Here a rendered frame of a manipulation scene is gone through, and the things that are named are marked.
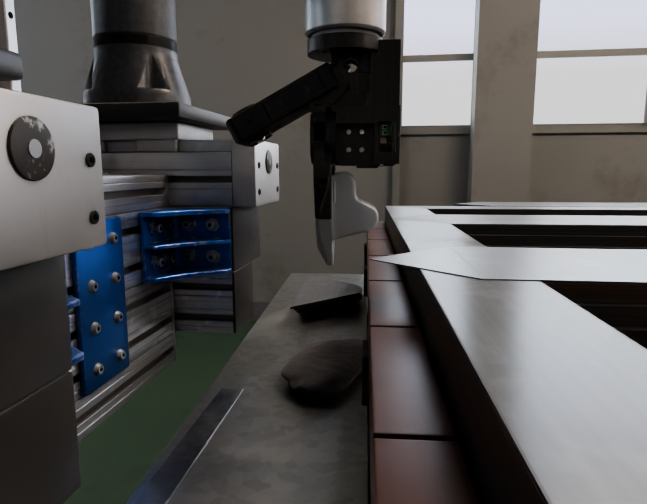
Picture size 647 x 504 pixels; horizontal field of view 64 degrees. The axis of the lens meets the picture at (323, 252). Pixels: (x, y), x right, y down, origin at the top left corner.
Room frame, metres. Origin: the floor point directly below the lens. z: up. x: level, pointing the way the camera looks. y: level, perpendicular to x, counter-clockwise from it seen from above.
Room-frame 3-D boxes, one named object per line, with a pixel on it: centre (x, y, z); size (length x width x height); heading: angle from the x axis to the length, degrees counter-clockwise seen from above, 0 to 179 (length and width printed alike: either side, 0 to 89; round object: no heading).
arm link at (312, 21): (0.52, -0.02, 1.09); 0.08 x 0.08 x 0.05
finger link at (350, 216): (0.50, -0.02, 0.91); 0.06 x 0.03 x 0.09; 85
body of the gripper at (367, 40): (0.51, -0.03, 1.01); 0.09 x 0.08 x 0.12; 85
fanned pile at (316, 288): (1.06, -0.02, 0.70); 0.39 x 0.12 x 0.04; 175
